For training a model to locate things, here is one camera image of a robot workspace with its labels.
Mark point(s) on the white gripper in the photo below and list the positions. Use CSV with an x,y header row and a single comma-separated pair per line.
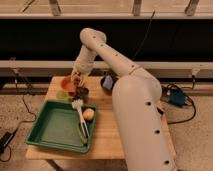
x,y
84,67

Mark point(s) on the brown grape bunch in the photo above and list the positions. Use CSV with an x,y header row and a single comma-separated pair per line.
x,y
78,81

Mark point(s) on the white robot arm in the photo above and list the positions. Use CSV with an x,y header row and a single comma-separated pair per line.
x,y
134,99

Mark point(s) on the small metal cup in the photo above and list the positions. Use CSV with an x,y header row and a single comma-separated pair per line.
x,y
83,93

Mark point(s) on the orange bowl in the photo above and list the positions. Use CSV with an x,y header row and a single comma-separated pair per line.
x,y
67,85

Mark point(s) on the green lime slice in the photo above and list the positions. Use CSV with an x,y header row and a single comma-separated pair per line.
x,y
62,95

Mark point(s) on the white dish brush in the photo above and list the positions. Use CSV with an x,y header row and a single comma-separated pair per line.
x,y
77,104

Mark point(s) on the dark brown bowl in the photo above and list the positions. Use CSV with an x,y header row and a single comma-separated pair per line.
x,y
114,77

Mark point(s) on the blue cloth in bowl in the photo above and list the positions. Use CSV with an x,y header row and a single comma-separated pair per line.
x,y
108,82

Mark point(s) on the yellow lemon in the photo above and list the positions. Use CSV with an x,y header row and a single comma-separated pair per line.
x,y
88,114

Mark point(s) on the green plastic tray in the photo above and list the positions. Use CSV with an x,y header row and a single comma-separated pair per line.
x,y
56,127

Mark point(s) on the green peeler in tray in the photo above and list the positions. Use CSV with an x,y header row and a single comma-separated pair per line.
x,y
82,137

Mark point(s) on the wooden table board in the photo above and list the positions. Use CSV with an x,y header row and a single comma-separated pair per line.
x,y
106,142

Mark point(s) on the black power adapter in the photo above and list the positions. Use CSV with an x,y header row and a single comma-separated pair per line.
x,y
5,140

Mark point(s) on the blue box on floor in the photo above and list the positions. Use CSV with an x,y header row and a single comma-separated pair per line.
x,y
177,97

